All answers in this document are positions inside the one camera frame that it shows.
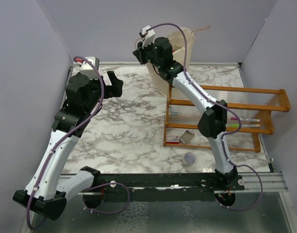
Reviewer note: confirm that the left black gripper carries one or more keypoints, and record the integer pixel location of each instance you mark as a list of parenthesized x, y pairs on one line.
[(114, 90)]

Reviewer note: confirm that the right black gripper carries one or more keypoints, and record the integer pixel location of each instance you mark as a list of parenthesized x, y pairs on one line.
[(139, 52)]

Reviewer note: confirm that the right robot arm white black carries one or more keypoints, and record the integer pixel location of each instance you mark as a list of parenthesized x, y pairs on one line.
[(212, 123)]

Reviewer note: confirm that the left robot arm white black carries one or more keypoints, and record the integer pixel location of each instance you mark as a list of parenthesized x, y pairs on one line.
[(43, 194)]

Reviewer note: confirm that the red white small box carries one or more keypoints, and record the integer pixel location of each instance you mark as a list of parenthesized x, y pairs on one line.
[(172, 139)]

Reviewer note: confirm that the grey open small carton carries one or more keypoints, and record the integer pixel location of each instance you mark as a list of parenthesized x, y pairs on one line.
[(186, 137)]

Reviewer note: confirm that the green marker pen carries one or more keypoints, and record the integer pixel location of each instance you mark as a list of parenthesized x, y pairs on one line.
[(245, 125)]

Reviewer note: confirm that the wooden tiered rack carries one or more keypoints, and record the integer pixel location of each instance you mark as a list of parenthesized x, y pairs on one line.
[(182, 115)]

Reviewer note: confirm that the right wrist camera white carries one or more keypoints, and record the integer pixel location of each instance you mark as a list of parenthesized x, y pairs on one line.
[(148, 35)]

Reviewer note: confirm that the aluminium frame rail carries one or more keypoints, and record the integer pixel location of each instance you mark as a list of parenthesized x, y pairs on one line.
[(249, 181)]

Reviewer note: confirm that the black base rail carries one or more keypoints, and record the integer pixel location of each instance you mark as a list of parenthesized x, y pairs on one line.
[(102, 193)]

